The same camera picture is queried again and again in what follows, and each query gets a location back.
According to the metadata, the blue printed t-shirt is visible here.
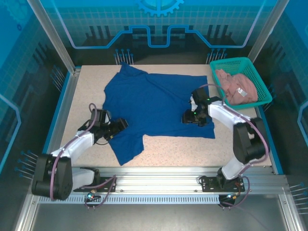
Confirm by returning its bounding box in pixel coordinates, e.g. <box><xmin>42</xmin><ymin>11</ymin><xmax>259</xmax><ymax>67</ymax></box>
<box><xmin>102</xmin><ymin>62</ymin><xmax>216</xmax><ymax>167</ymax></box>

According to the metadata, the pink garment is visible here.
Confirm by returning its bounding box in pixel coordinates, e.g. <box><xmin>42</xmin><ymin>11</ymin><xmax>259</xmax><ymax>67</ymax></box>
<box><xmin>215</xmin><ymin>69</ymin><xmax>258</xmax><ymax>105</ymax></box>

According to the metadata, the teal plastic mesh basket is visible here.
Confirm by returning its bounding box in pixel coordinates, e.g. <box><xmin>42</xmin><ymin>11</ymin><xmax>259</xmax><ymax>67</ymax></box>
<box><xmin>209</xmin><ymin>56</ymin><xmax>273</xmax><ymax>112</ymax></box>

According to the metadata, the small LED connector module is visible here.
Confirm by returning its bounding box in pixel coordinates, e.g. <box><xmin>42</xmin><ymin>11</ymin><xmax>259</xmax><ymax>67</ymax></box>
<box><xmin>219</xmin><ymin>192</ymin><xmax>242</xmax><ymax>203</ymax></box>
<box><xmin>84</xmin><ymin>190</ymin><xmax>101</xmax><ymax>202</ymax></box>

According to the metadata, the steel front shelf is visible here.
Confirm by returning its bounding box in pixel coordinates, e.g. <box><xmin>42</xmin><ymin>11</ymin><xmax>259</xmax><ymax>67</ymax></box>
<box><xmin>13</xmin><ymin>186</ymin><xmax>305</xmax><ymax>231</ymax></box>

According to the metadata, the aluminium table side rail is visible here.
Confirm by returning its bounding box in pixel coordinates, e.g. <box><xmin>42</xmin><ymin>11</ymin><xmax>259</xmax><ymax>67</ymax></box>
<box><xmin>39</xmin><ymin>68</ymin><xmax>82</xmax><ymax>175</ymax></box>
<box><xmin>255</xmin><ymin>105</ymin><xmax>277</xmax><ymax>175</ymax></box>

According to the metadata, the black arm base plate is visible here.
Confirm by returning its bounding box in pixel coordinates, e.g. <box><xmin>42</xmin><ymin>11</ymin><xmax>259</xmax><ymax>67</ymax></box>
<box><xmin>73</xmin><ymin>177</ymin><xmax>117</xmax><ymax>193</ymax></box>
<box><xmin>201</xmin><ymin>177</ymin><xmax>245</xmax><ymax>193</ymax></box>

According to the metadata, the aluminium mounting rail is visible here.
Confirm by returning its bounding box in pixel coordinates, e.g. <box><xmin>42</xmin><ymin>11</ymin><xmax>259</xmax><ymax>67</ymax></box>
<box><xmin>31</xmin><ymin>167</ymin><xmax>287</xmax><ymax>196</ymax></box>

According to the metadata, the slotted grey cable duct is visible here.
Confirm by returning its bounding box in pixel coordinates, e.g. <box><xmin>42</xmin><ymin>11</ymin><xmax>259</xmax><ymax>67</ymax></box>
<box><xmin>38</xmin><ymin>195</ymin><xmax>221</xmax><ymax>205</ymax></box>

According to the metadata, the aluminium frame post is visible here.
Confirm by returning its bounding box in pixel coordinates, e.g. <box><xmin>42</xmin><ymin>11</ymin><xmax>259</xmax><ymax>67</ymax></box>
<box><xmin>26</xmin><ymin>0</ymin><xmax>82</xmax><ymax>76</ymax></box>
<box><xmin>241</xmin><ymin>0</ymin><xmax>291</xmax><ymax>75</ymax></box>

